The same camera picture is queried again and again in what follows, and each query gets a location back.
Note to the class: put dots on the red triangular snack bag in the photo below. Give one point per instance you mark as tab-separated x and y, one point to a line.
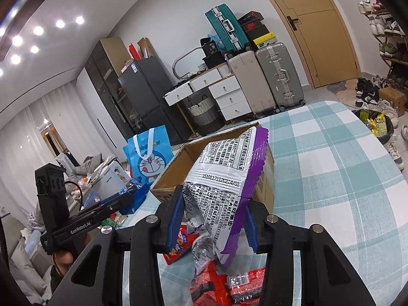
185	249

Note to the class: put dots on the small cardboard box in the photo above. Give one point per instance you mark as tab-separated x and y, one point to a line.
392	102

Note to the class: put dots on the wicker basket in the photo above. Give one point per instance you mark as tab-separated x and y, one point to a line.
204	114

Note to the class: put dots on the black red shoe box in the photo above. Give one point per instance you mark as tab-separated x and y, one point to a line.
253	27

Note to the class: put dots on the white curtain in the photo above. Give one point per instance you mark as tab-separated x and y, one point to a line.
32	127

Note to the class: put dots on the shoe rack with shoes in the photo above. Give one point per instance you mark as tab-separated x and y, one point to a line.
387	25

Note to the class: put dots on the grey sofa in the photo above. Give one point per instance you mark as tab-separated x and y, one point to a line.
25	261

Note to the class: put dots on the scattered sneakers pile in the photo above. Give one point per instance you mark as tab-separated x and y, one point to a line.
366	92

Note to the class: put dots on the blue cartoon tote bag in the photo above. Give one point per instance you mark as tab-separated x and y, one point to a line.
149	162

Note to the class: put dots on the grey refrigerator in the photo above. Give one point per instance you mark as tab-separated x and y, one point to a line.
149	89

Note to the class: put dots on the wooden shoe rack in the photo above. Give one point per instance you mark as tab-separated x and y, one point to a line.
398	60

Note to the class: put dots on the black box with label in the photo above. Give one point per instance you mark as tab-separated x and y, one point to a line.
208	46

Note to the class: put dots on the wooden door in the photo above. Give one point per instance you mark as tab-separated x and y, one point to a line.
318	38

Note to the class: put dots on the group of ceiling spotlights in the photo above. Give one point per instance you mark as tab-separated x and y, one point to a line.
38	31

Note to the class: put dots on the blue cookie packet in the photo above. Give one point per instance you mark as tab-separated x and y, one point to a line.
132	185

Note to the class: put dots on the silver suitcase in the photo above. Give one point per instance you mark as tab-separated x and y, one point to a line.
277	70

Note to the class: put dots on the grey cloth pile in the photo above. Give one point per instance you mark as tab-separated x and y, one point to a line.
89	165

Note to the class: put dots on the white drawer dresser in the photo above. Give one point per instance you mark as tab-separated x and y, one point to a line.
229	92

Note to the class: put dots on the black yellow shoe box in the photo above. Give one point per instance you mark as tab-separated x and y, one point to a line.
263	40

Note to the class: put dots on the tall glass door cabinet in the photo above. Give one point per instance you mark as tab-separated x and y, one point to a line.
105	79

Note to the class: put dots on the white purple chip bag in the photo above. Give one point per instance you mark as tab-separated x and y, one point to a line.
220	172

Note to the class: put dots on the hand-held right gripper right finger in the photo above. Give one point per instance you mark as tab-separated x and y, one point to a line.
255	232

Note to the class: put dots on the person's left hand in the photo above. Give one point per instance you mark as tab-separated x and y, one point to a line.
63	261

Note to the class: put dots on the teal suitcase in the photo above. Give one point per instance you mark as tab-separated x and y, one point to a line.
223	22

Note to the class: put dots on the silver snack packet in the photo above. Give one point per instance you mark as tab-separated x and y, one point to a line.
204	255

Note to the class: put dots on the black trash bin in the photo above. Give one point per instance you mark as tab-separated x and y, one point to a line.
386	134

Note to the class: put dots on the black storage box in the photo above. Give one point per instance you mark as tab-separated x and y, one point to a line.
215	60

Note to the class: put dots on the beige suitcase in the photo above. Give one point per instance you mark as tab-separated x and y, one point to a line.
248	79

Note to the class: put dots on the brown cardboard carton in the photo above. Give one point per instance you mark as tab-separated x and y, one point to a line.
145	48

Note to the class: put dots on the oval metal frame mirror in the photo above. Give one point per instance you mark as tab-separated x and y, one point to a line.
188	63

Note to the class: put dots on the blue plastic bag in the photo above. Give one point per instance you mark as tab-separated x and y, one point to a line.
213	37

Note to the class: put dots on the brown cardboard box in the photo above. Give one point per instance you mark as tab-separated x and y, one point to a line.
264	185

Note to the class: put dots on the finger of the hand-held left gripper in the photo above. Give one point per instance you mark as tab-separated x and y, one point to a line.
140	199
105	207

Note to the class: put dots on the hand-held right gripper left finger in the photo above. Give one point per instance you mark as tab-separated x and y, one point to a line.
174	223

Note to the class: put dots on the red striped snack packet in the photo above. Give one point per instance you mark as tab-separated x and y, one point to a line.
210	290
245	287

